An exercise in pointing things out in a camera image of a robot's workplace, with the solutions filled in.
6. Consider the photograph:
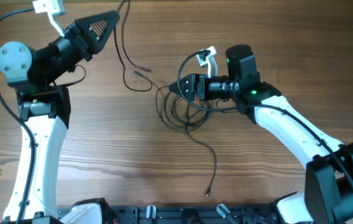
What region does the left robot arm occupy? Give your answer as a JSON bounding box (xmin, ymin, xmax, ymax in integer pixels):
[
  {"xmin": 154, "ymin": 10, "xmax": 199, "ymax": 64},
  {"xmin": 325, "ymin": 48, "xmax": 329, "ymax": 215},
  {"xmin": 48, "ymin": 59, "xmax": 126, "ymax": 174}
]
[{"xmin": 0, "ymin": 11, "xmax": 119, "ymax": 223}]

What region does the black USB cable bundle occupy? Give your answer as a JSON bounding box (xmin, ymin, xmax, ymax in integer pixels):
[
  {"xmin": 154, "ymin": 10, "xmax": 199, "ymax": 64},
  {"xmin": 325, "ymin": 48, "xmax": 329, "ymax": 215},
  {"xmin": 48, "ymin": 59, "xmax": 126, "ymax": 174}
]
[{"xmin": 132, "ymin": 70, "xmax": 218, "ymax": 197}]

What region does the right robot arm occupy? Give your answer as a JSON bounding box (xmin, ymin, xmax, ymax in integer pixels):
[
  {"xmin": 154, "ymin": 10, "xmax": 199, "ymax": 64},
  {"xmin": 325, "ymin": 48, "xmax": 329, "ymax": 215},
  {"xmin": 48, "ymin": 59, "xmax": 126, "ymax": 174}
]
[{"xmin": 169, "ymin": 45, "xmax": 353, "ymax": 223}]

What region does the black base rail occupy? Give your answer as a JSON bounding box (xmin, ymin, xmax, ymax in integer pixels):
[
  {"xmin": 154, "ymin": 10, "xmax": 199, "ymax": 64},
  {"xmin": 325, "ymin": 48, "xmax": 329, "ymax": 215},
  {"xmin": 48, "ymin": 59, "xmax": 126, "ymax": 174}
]
[{"xmin": 111, "ymin": 203, "xmax": 285, "ymax": 224}]

